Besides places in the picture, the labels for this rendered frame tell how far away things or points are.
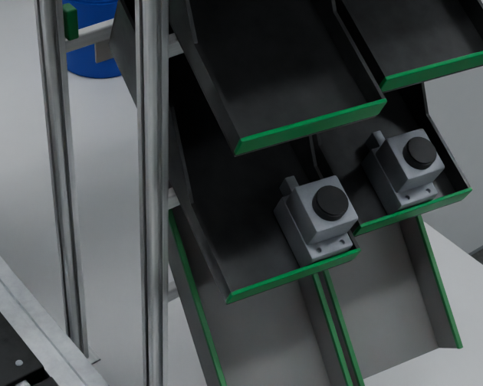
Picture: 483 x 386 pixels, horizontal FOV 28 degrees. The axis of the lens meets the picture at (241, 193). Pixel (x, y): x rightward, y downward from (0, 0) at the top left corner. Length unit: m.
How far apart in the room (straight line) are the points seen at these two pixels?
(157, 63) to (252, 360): 0.34
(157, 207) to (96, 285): 0.47
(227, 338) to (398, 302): 0.21
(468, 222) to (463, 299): 1.03
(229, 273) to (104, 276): 0.50
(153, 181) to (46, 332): 0.34
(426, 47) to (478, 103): 1.25
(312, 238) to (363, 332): 0.25
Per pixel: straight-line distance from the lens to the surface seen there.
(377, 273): 1.06
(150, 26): 0.75
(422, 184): 0.92
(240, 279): 0.84
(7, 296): 1.18
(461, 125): 2.10
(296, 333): 0.99
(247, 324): 0.97
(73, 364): 1.09
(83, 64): 1.70
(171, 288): 0.95
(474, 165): 2.24
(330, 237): 0.84
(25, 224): 1.42
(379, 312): 1.06
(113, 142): 1.56
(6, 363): 1.09
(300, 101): 0.77
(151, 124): 0.80
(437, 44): 0.87
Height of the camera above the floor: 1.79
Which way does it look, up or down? 39 degrees down
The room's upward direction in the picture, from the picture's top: 4 degrees clockwise
